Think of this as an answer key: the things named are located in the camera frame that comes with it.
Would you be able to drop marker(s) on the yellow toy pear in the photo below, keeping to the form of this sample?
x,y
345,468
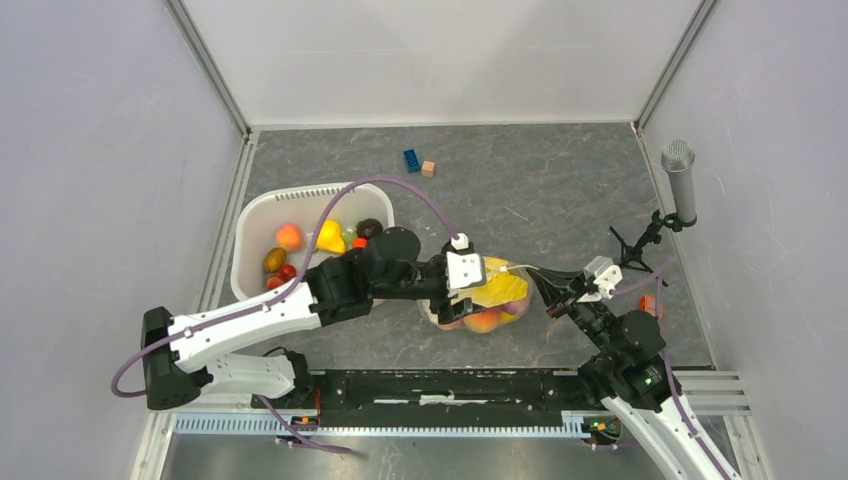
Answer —
x,y
330,238

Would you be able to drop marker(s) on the purple toy onion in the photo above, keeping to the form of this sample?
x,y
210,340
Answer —
x,y
517,307

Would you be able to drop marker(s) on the small orange peach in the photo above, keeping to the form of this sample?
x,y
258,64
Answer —
x,y
290,238

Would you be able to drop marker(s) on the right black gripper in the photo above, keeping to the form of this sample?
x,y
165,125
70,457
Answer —
x,y
551,284

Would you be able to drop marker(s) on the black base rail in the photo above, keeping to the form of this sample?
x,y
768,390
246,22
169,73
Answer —
x,y
439,398

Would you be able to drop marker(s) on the dark brown toy fruit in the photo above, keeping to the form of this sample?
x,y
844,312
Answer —
x,y
368,228

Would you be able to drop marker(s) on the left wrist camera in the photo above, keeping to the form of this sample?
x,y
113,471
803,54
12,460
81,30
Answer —
x,y
464,267

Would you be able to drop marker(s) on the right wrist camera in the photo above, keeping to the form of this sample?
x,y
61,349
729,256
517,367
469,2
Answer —
x,y
603,276

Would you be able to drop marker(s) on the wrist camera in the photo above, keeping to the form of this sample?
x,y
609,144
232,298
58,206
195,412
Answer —
x,y
603,276
464,267

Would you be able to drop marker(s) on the clear polka dot zip bag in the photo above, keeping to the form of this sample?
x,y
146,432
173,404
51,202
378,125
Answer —
x,y
505,319

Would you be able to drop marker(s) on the wooden cube centre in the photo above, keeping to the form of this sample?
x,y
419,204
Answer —
x,y
428,169

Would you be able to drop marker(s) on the white plastic basket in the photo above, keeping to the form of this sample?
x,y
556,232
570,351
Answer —
x,y
261,218

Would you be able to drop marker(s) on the grey microphone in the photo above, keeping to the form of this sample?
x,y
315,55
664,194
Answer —
x,y
677,160

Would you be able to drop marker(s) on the yellow toy cabbage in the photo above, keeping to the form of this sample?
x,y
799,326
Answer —
x,y
505,283

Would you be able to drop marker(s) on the orange toy peach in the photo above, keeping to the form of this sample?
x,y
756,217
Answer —
x,y
484,321

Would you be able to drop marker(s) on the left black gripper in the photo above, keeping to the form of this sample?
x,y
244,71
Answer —
x,y
445,309

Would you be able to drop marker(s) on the orange round toy slice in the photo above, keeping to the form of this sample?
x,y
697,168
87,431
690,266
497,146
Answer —
x,y
649,304

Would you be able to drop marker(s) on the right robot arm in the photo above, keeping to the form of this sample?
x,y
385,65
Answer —
x,y
630,376

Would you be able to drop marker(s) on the small orange toy fruit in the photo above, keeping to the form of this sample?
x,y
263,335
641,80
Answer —
x,y
274,260

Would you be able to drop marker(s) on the orange toy carrot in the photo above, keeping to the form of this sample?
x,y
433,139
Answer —
x,y
359,243

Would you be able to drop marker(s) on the blue lego brick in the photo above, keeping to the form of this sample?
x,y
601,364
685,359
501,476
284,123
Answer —
x,y
411,161

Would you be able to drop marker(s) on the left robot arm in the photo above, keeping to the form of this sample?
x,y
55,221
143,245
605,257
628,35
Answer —
x,y
188,356

